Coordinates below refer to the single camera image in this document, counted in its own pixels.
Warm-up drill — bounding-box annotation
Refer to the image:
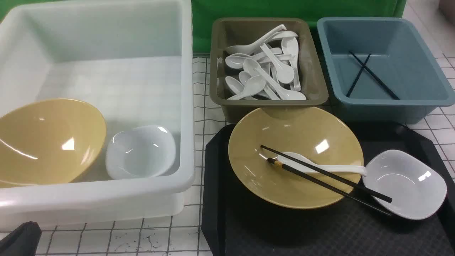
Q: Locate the yellow noodle bowl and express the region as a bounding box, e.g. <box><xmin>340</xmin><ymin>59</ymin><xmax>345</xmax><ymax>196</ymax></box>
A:
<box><xmin>228</xmin><ymin>107</ymin><xmax>364</xmax><ymax>209</ymax></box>

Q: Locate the white soup spoon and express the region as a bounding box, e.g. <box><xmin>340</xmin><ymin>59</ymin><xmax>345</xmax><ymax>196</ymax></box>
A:
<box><xmin>275</xmin><ymin>152</ymin><xmax>367</xmax><ymax>176</ymax></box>

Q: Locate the black chopstick gold band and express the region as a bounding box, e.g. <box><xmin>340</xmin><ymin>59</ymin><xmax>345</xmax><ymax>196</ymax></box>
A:
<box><xmin>267</xmin><ymin>158</ymin><xmax>392</xmax><ymax>217</ymax></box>

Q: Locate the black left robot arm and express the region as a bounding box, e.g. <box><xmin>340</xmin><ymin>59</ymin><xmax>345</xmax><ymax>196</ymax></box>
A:
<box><xmin>0</xmin><ymin>222</ymin><xmax>42</xmax><ymax>256</ymax></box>

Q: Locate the yellow bowl in tub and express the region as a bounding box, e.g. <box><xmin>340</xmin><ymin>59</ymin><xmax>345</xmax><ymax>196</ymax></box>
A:
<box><xmin>0</xmin><ymin>98</ymin><xmax>107</xmax><ymax>188</ymax></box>

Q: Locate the white spoon front of pile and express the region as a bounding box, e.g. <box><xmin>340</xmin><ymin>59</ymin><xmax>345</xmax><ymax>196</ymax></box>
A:
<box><xmin>243</xmin><ymin>58</ymin><xmax>307</xmax><ymax>100</ymax></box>

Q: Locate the white spoon of pile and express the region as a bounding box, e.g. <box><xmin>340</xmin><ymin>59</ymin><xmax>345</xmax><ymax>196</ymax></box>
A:
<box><xmin>225</xmin><ymin>47</ymin><xmax>289</xmax><ymax>69</ymax></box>
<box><xmin>281</xmin><ymin>37</ymin><xmax>302</xmax><ymax>92</ymax></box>
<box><xmin>225</xmin><ymin>24</ymin><xmax>286</xmax><ymax>55</ymax></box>
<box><xmin>243</xmin><ymin>58</ymin><xmax>307</xmax><ymax>100</ymax></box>

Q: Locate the white spoon left of pile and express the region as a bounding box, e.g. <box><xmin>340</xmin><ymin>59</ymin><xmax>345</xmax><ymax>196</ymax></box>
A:
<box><xmin>225</xmin><ymin>47</ymin><xmax>289</xmax><ymax>69</ymax></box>

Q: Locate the olive brown spoon bin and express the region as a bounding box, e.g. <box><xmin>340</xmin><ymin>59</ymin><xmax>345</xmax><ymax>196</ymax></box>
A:
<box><xmin>210</xmin><ymin>17</ymin><xmax>328</xmax><ymax>123</ymax></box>

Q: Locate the white spoon top of pile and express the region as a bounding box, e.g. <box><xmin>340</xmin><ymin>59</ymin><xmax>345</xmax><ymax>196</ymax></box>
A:
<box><xmin>225</xmin><ymin>24</ymin><xmax>286</xmax><ymax>55</ymax></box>

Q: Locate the white square dish in tub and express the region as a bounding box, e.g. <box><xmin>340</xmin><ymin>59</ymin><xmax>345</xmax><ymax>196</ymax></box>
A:
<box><xmin>105</xmin><ymin>125</ymin><xmax>177</xmax><ymax>180</ymax></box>

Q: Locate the black serving tray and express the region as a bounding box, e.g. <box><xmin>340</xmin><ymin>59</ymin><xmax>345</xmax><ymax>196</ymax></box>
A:
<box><xmin>200</xmin><ymin>122</ymin><xmax>454</xmax><ymax>256</ymax></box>

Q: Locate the white spoon right of pile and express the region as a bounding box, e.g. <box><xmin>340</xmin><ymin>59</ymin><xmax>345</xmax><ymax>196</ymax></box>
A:
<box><xmin>281</xmin><ymin>37</ymin><xmax>302</xmax><ymax>92</ymax></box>

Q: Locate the white checked tablecloth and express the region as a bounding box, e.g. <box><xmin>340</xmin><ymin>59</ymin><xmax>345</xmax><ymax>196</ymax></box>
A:
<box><xmin>0</xmin><ymin>53</ymin><xmax>455</xmax><ymax>256</ymax></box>

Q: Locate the large white plastic tub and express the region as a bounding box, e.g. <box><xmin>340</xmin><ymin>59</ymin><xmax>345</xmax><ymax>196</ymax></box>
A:
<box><xmin>1</xmin><ymin>0</ymin><xmax>195</xmax><ymax>230</ymax></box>

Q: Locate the blue chopstick bin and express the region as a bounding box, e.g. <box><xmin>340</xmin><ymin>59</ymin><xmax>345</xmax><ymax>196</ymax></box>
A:
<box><xmin>317</xmin><ymin>17</ymin><xmax>454</xmax><ymax>124</ymax></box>

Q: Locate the white square dish on tray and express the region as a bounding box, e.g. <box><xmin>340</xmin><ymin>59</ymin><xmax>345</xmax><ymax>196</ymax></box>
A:
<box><xmin>362</xmin><ymin>149</ymin><xmax>447</xmax><ymax>220</ymax></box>

